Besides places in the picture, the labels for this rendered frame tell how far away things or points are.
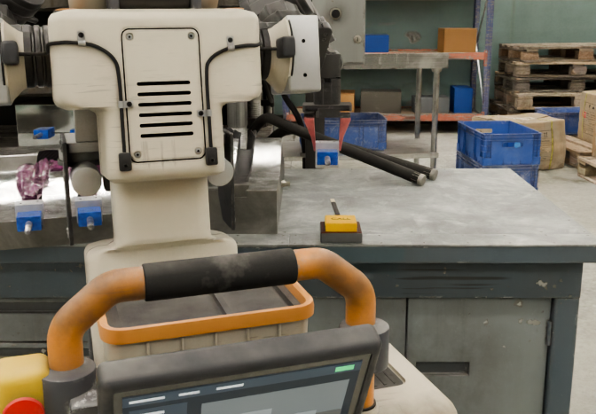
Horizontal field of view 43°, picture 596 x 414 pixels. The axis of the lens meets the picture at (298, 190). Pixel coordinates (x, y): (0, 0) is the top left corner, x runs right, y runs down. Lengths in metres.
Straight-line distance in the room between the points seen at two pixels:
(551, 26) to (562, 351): 7.09
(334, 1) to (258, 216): 0.98
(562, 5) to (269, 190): 7.30
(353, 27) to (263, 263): 1.64
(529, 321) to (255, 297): 0.84
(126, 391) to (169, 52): 0.51
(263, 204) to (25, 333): 0.56
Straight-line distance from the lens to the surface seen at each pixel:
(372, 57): 5.12
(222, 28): 1.04
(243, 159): 1.75
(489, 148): 5.15
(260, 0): 1.25
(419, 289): 1.55
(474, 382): 1.67
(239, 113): 2.22
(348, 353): 0.70
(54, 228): 1.51
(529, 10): 8.53
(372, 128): 5.37
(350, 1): 2.32
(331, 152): 1.57
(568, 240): 1.56
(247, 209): 1.51
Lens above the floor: 1.24
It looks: 14 degrees down
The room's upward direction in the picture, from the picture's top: straight up
